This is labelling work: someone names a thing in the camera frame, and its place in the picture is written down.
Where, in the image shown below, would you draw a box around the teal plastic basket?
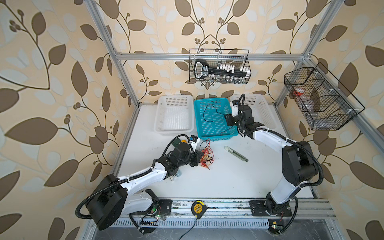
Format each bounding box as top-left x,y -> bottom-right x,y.
194,98 -> 238,141

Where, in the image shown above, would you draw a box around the green utility knife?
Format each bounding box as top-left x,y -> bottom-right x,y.
224,146 -> 249,162

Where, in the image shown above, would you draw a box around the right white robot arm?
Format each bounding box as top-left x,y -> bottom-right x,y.
225,101 -> 324,216

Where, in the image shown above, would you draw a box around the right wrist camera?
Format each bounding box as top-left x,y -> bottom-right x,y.
231,100 -> 241,117

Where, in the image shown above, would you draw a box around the right black wire basket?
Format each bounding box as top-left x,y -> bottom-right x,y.
284,62 -> 366,131

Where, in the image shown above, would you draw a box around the red cable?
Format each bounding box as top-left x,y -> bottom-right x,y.
200,139 -> 215,169

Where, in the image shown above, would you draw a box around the green pipe wrench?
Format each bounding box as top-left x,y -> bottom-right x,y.
172,138 -> 181,147

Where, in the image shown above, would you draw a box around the black cable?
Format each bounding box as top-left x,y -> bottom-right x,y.
202,104 -> 238,137

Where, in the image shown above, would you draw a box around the yellow cable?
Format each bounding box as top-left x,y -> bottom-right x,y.
202,151 -> 214,169

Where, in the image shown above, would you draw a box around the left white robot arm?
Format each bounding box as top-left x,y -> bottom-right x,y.
75,142 -> 204,231

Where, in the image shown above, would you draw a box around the right white plastic basket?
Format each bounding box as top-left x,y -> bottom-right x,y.
230,94 -> 281,130

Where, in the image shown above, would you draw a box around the left white plastic basket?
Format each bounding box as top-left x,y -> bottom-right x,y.
154,95 -> 195,135

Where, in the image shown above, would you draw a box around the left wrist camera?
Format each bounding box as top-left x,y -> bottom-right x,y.
189,135 -> 201,153

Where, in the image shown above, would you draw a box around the red item in basket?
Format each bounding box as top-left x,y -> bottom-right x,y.
293,88 -> 305,97

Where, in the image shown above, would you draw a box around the grey blue stapler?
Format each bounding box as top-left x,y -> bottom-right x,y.
170,171 -> 182,182

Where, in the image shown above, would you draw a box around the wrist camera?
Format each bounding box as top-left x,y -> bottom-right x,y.
189,135 -> 201,153
231,100 -> 241,117

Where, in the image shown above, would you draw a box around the yellow tape measure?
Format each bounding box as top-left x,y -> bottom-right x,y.
191,201 -> 208,220

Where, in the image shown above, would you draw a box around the white plastic basket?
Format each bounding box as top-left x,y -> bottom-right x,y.
230,94 -> 281,130
154,95 -> 195,135

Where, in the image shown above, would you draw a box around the aluminium frame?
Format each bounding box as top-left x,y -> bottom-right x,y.
93,1 -> 384,240

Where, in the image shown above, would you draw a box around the back black wire basket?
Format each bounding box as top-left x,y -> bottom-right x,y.
189,48 -> 252,85

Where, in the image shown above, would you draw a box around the black wire basket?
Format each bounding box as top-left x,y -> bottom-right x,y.
189,48 -> 252,85
284,62 -> 366,131

